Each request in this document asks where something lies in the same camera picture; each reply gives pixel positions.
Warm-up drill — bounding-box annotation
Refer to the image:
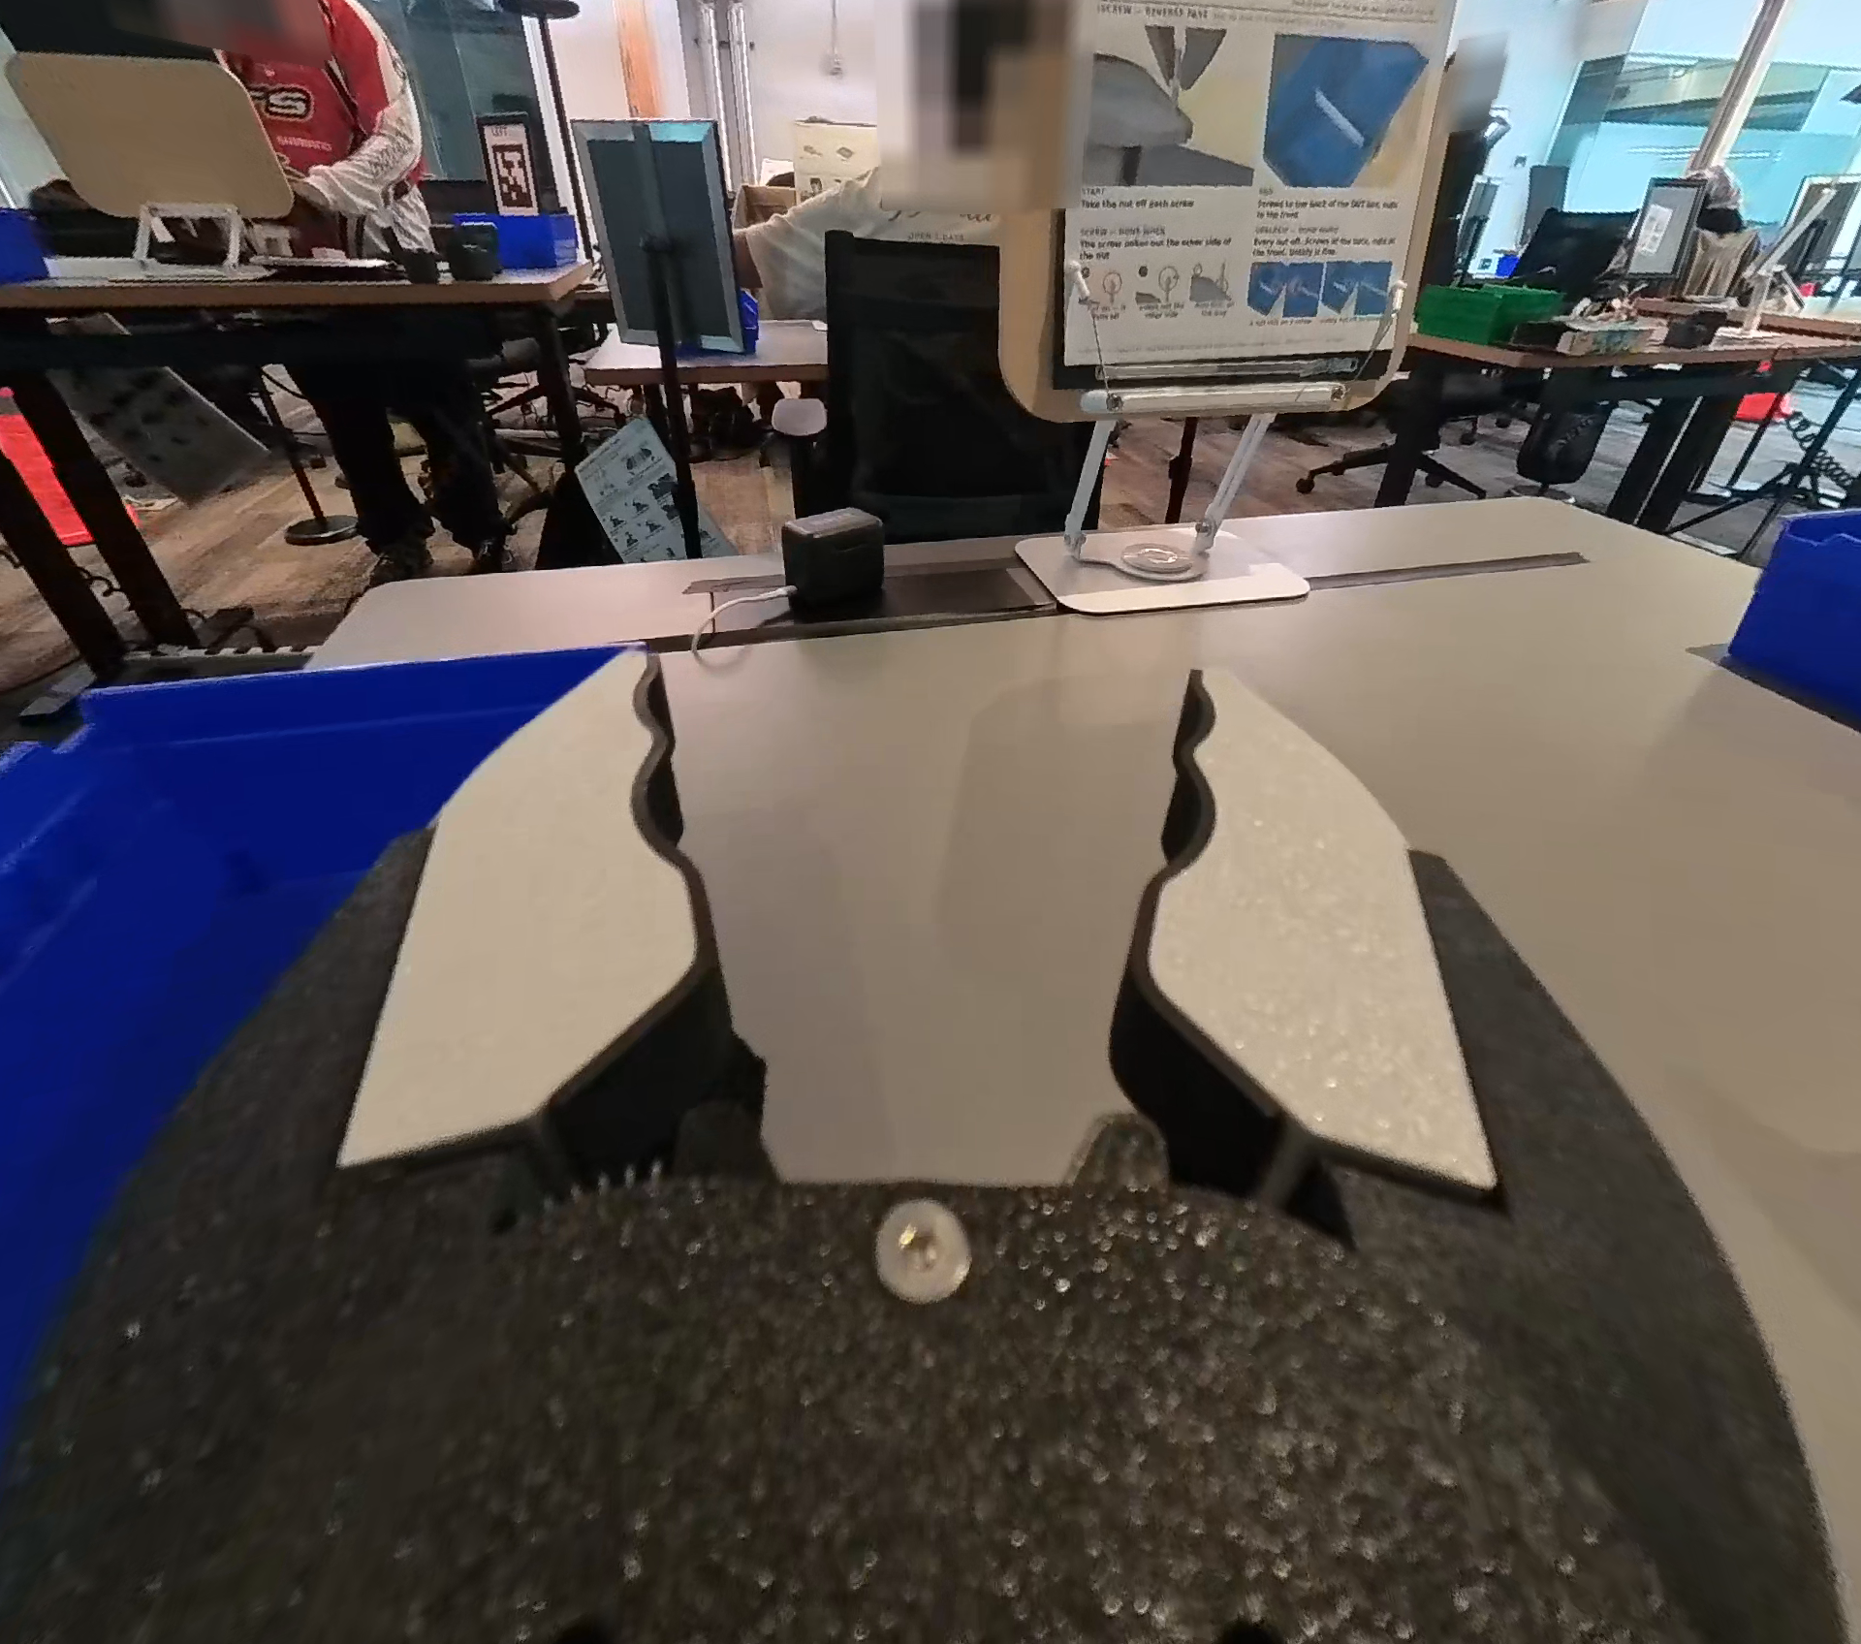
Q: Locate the upright display panel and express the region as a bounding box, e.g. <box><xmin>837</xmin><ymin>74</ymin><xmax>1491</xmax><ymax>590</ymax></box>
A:
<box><xmin>1620</xmin><ymin>175</ymin><xmax>1710</xmax><ymax>287</ymax></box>

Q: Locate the green plastic crate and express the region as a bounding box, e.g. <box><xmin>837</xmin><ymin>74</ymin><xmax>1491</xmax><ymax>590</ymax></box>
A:
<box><xmin>1417</xmin><ymin>282</ymin><xmax>1570</xmax><ymax>350</ymax></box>

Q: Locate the blue plastic bin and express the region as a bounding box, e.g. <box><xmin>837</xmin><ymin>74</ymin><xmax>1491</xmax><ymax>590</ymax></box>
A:
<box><xmin>1727</xmin><ymin>507</ymin><xmax>1861</xmax><ymax>716</ymax></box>
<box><xmin>450</xmin><ymin>212</ymin><xmax>576</xmax><ymax>268</ymax></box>
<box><xmin>0</xmin><ymin>648</ymin><xmax>649</xmax><ymax>1429</ymax></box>

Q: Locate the cardboard box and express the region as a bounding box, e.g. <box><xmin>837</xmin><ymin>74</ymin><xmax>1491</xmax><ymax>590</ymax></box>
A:
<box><xmin>791</xmin><ymin>121</ymin><xmax>884</xmax><ymax>210</ymax></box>

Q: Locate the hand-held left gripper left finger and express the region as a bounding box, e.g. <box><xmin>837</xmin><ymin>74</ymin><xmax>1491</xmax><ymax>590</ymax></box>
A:
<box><xmin>337</xmin><ymin>650</ymin><xmax>767</xmax><ymax>1193</ymax></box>

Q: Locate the wooden desk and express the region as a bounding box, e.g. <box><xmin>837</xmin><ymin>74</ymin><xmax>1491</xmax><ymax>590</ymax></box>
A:
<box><xmin>1401</xmin><ymin>307</ymin><xmax>1861</xmax><ymax>534</ymax></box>
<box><xmin>0</xmin><ymin>255</ymin><xmax>612</xmax><ymax>687</ymax></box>

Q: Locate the grey panel on pole stand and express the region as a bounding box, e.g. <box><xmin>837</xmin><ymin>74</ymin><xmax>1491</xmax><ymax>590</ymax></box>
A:
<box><xmin>570</xmin><ymin>117</ymin><xmax>746</xmax><ymax>563</ymax></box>

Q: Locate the black charger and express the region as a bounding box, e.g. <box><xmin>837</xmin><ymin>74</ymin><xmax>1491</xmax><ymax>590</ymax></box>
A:
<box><xmin>781</xmin><ymin>510</ymin><xmax>886</xmax><ymax>617</ymax></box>

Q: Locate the instruction sheet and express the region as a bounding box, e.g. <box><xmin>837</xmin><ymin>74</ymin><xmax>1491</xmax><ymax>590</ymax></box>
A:
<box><xmin>1076</xmin><ymin>0</ymin><xmax>1448</xmax><ymax>375</ymax></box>

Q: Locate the black computer monitor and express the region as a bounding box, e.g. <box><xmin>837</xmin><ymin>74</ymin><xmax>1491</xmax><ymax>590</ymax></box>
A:
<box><xmin>1512</xmin><ymin>208</ymin><xmax>1622</xmax><ymax>295</ymax></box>

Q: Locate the white charger cable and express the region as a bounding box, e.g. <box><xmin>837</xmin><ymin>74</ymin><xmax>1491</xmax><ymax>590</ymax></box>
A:
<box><xmin>690</xmin><ymin>586</ymin><xmax>798</xmax><ymax>667</ymax></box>

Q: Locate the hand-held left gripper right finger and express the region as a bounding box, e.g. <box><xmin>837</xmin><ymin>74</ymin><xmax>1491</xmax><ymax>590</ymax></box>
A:
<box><xmin>1111</xmin><ymin>667</ymin><xmax>1502</xmax><ymax>1243</ymax></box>

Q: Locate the fiducial marker sign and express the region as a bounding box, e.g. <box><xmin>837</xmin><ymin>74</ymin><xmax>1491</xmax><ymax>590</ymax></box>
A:
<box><xmin>477</xmin><ymin>115</ymin><xmax>543</xmax><ymax>220</ymax></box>

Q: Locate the illustrated sheet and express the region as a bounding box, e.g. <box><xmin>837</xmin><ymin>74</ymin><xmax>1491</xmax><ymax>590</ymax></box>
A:
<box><xmin>574</xmin><ymin>415</ymin><xmax>738</xmax><ymax>567</ymax></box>

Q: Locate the black mesh office chair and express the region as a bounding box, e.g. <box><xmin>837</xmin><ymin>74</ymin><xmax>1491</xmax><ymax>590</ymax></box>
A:
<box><xmin>791</xmin><ymin>231</ymin><xmax>1107</xmax><ymax>549</ymax></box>

